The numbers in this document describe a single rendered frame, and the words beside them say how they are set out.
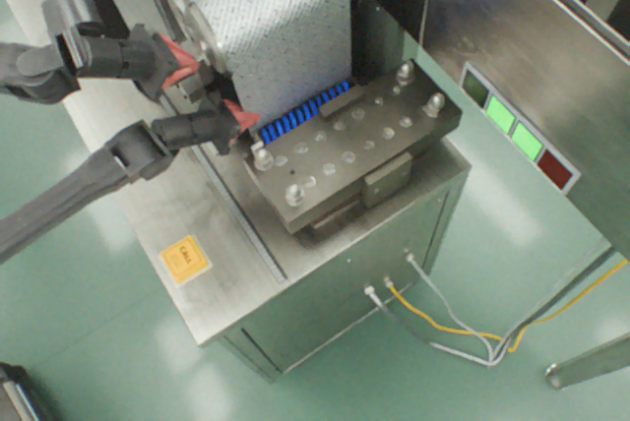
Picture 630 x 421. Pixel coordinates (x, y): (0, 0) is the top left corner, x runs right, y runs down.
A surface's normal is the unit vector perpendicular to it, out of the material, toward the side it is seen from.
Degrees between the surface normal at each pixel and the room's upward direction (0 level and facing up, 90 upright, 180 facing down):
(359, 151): 0
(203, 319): 0
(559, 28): 90
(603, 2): 90
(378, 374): 0
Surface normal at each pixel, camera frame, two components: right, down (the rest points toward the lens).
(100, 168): 0.26, -0.24
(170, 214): -0.07, -0.43
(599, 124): -0.83, 0.52
